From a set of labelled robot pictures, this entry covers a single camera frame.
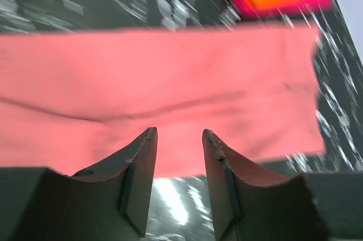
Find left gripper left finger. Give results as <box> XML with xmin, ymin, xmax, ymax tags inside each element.
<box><xmin>1</xmin><ymin>128</ymin><xmax>158</xmax><ymax>240</ymax></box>

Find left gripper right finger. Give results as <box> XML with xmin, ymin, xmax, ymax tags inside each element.
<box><xmin>202</xmin><ymin>129</ymin><xmax>362</xmax><ymax>240</ymax></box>

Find salmon pink t-shirt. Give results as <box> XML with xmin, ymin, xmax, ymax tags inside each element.
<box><xmin>1</xmin><ymin>22</ymin><xmax>325</xmax><ymax>177</ymax></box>

